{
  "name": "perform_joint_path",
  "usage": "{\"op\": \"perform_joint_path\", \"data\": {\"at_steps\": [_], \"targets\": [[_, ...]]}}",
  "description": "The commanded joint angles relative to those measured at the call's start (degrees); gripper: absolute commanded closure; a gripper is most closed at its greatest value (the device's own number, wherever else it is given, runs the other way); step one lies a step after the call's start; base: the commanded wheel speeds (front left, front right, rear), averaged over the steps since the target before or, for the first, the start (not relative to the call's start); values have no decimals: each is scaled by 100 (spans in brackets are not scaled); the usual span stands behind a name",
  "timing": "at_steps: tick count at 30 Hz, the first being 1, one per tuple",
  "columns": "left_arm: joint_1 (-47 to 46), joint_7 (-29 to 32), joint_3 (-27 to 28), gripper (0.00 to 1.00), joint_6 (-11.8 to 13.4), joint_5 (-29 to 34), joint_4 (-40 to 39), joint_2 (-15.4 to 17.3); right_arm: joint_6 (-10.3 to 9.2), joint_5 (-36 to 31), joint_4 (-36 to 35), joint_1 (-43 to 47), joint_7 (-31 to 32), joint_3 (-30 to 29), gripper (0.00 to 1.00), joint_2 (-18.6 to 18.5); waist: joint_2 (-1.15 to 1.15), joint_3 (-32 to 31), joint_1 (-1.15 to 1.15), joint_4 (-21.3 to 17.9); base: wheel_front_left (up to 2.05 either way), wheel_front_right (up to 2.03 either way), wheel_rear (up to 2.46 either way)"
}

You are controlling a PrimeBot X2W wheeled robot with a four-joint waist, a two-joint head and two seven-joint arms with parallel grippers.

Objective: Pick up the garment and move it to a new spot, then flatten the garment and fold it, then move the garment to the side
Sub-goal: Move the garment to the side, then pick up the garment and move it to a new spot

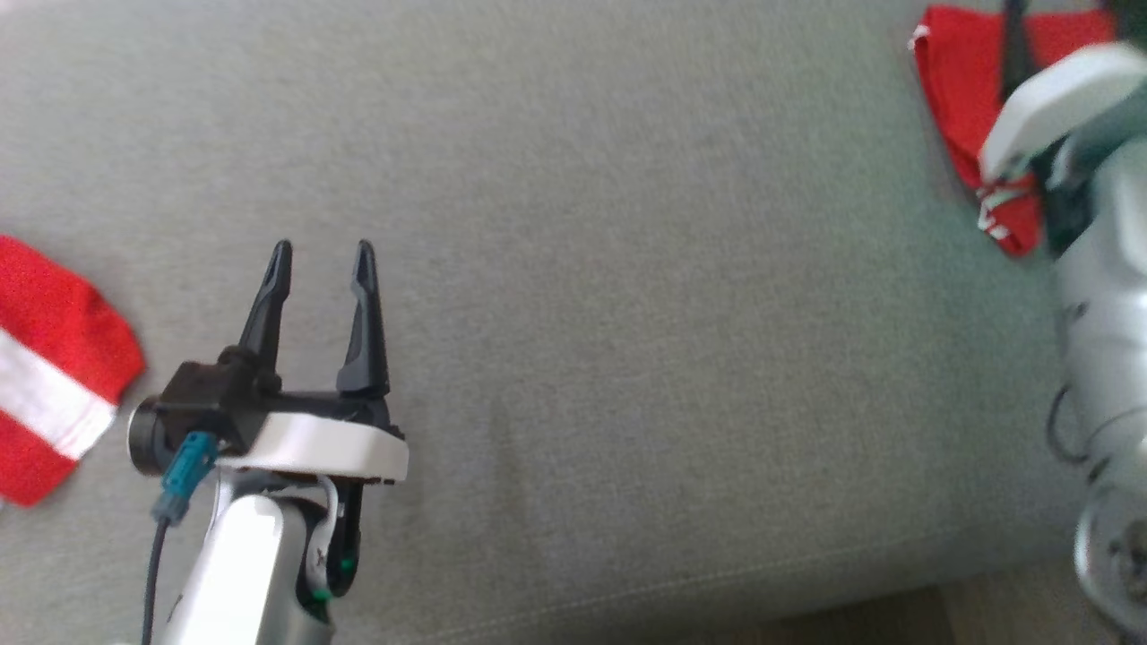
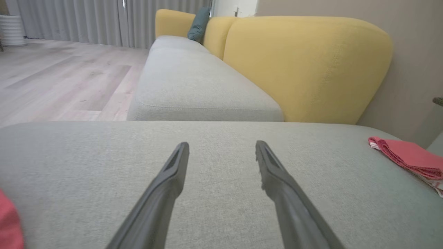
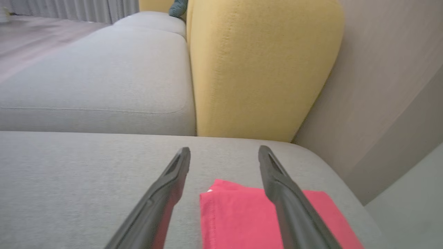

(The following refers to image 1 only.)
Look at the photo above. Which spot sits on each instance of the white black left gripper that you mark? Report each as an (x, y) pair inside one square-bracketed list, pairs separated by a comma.
[(314, 443)]

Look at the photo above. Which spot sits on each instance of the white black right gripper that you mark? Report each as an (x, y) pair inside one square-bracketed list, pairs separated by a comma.
[(1048, 107)]

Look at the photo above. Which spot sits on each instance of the red white basketball jersey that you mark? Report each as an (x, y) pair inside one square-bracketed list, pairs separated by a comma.
[(959, 81)]

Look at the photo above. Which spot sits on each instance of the red shorts with white stripe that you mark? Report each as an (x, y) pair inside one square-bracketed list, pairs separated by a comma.
[(54, 358)]

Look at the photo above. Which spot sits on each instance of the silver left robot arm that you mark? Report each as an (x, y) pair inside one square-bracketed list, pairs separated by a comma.
[(242, 564)]

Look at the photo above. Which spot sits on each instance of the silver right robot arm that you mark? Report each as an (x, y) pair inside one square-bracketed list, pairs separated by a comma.
[(1107, 313)]

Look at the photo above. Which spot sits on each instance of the large grey sofa seat cushion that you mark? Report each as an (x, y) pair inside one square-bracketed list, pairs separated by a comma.
[(627, 313)]

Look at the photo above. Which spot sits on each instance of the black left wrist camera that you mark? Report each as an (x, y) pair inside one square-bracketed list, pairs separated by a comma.
[(193, 403)]

